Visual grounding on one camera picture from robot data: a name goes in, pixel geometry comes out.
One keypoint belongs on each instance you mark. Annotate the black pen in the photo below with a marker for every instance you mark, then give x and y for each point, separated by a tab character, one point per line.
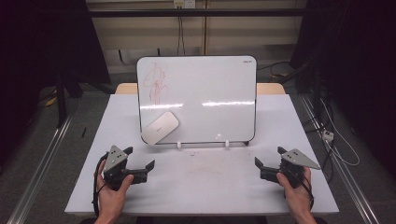
83	132

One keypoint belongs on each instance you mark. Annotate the yellow vertical pipe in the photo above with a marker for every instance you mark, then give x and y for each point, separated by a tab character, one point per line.
205	31

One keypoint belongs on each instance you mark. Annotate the black metal stand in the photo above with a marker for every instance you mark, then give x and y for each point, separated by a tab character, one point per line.
61	102

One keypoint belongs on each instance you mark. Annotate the white wall socket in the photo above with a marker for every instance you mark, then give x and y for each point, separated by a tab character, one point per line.
184	3

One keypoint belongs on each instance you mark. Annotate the black horizontal metal bar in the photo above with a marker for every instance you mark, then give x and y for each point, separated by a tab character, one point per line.
196	12

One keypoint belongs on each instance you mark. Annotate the white whiteboard stand clip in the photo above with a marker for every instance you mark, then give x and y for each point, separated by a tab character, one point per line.
227	143
179	144

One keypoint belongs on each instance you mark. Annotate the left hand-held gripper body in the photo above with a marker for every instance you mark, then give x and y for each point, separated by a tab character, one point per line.
114	160

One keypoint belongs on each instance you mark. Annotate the black curtain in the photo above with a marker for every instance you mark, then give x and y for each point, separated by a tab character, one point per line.
31	46
358	46

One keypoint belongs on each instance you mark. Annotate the white whiteboard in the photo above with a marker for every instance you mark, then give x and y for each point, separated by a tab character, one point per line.
202	87

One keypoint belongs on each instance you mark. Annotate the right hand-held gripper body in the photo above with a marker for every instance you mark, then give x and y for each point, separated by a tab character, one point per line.
295	160

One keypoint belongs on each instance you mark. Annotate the white table cover sheet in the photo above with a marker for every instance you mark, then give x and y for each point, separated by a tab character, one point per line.
202	186

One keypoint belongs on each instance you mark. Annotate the white whiteboard eraser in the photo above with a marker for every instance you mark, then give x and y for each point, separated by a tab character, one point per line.
160	127

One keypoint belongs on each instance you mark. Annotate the person's left hand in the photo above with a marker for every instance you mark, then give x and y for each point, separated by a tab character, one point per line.
110	199

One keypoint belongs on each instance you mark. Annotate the aluminium floor rail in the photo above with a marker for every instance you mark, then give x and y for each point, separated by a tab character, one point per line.
345	177
37	177

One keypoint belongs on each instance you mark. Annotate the person's right hand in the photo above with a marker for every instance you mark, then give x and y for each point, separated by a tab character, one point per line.
295	199

